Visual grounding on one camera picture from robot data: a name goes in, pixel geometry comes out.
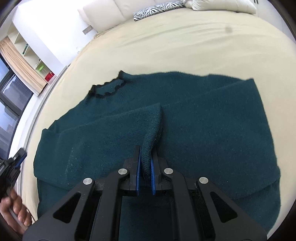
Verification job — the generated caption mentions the zebra print pillow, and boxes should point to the zebra print pillow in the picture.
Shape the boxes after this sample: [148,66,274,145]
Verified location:
[133,1,185,21]

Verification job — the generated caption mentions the red box on shelf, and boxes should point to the red box on shelf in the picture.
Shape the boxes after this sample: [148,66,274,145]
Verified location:
[45,71,55,82]

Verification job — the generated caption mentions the dark teal knit sweater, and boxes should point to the dark teal knit sweater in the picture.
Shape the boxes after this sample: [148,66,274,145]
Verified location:
[25,72,280,240]

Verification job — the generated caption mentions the person's left hand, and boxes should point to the person's left hand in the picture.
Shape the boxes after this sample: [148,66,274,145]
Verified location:
[1,189,32,235]

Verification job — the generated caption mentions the white wall shelf unit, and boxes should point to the white wall shelf unit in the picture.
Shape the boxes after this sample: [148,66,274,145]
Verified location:
[7,24,55,83]

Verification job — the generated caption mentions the beige curtain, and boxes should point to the beige curtain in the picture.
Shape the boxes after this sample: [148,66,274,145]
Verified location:
[1,36,47,95]

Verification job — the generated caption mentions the cream padded headboard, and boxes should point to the cream padded headboard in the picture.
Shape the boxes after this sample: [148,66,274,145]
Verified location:
[78,0,175,32]

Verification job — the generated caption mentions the dark framed window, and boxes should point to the dark framed window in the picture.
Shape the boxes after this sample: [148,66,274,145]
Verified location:
[0,57,33,159]

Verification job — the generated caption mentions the wall power socket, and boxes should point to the wall power socket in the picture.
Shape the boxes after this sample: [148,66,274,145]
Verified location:
[83,26,93,35]

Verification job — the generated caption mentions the white crumpled duvet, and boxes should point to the white crumpled duvet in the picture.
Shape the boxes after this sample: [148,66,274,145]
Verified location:
[181,0,257,15]

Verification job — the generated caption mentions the cream bed mattress sheet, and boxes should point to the cream bed mattress sheet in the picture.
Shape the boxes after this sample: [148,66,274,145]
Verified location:
[22,9,295,240]

